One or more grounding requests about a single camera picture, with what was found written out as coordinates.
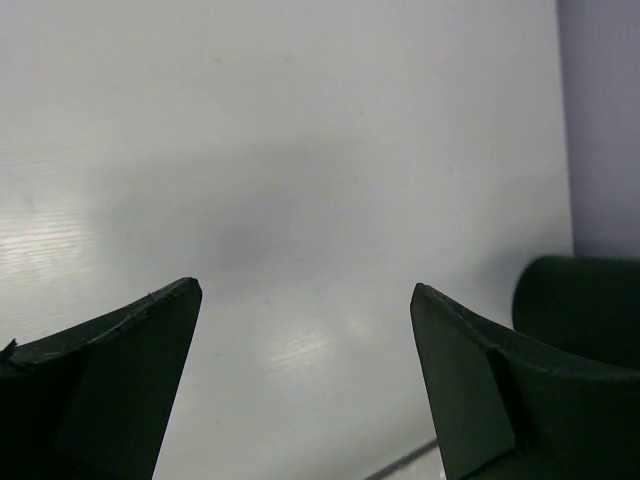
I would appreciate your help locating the black round bin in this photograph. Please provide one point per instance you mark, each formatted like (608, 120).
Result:
(585, 306)

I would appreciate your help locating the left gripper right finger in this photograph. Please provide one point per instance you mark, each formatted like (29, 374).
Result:
(506, 406)

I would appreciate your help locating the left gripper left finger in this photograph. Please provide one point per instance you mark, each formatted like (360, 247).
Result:
(94, 401)

